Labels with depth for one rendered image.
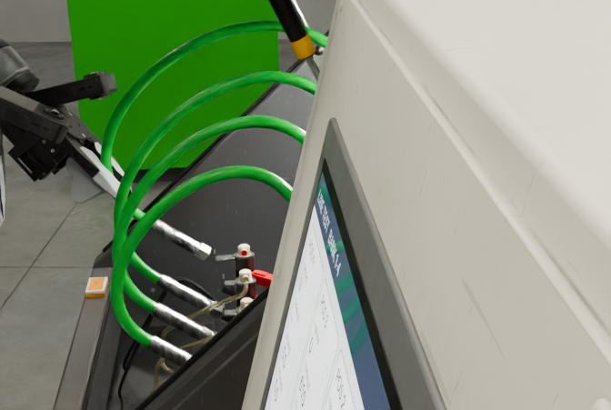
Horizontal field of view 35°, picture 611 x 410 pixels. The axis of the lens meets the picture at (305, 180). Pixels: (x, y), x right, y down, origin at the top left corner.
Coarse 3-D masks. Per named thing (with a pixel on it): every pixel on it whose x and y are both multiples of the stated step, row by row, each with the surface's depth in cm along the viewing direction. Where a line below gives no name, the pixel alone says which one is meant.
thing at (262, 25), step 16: (208, 32) 122; (224, 32) 122; (240, 32) 122; (176, 48) 122; (192, 48) 122; (160, 64) 122; (144, 80) 123; (128, 96) 124; (112, 128) 125; (112, 144) 126
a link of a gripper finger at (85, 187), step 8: (88, 152) 126; (72, 160) 126; (96, 160) 126; (72, 168) 126; (80, 168) 126; (104, 168) 126; (80, 176) 126; (88, 176) 126; (96, 176) 124; (104, 176) 125; (112, 176) 126; (80, 184) 126; (88, 184) 126; (96, 184) 125; (104, 184) 125; (112, 184) 125; (72, 192) 126; (80, 192) 126; (88, 192) 126; (96, 192) 126; (112, 192) 125; (80, 200) 126
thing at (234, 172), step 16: (208, 176) 103; (224, 176) 103; (240, 176) 103; (256, 176) 103; (272, 176) 103; (176, 192) 103; (192, 192) 103; (288, 192) 104; (160, 208) 103; (144, 224) 104; (128, 240) 105; (128, 256) 105; (112, 288) 106; (112, 304) 107; (128, 320) 108; (144, 336) 109; (160, 352) 109; (176, 352) 110
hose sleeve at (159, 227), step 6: (156, 222) 130; (162, 222) 131; (150, 228) 130; (156, 228) 130; (162, 228) 130; (168, 228) 130; (174, 228) 131; (162, 234) 130; (168, 234) 130; (174, 234) 131; (180, 234) 131; (174, 240) 131; (180, 240) 131; (186, 240) 131; (192, 240) 131; (180, 246) 132; (186, 246) 131; (192, 246) 131; (198, 246) 132; (192, 252) 132
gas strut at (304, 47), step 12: (276, 0) 88; (288, 0) 89; (276, 12) 89; (288, 12) 89; (288, 24) 89; (300, 24) 90; (288, 36) 90; (300, 36) 90; (300, 48) 90; (312, 48) 91; (312, 60) 91; (312, 72) 92
